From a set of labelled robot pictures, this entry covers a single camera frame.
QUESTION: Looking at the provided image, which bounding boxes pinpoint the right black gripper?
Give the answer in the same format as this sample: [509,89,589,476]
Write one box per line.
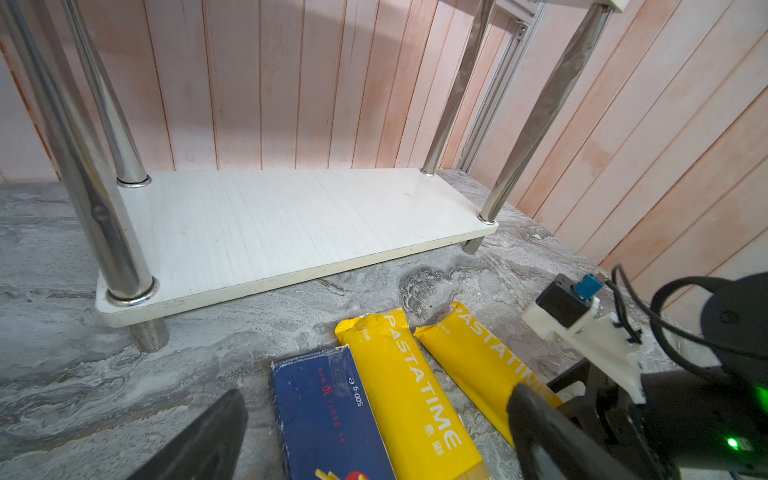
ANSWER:
[507,359,767,479]

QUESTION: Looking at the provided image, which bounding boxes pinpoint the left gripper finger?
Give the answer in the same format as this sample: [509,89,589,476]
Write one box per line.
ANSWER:
[130,389,248,479]

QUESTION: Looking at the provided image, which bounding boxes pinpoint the yellow Pastatime spaghetti bag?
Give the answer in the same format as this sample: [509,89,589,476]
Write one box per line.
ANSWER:
[414,302,564,443]
[335,308,492,479]

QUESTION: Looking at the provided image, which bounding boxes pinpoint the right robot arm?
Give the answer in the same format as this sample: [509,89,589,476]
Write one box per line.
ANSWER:
[506,266,767,479]

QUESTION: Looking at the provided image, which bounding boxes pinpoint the white two-tier shelf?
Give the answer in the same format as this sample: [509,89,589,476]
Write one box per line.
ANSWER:
[1,1,626,352]

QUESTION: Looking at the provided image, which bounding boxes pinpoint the blue Barilla spaghetti box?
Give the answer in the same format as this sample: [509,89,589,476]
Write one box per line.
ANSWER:
[270,346,395,479]

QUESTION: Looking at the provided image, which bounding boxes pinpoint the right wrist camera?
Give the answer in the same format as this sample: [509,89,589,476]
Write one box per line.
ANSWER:
[522,274,645,403]

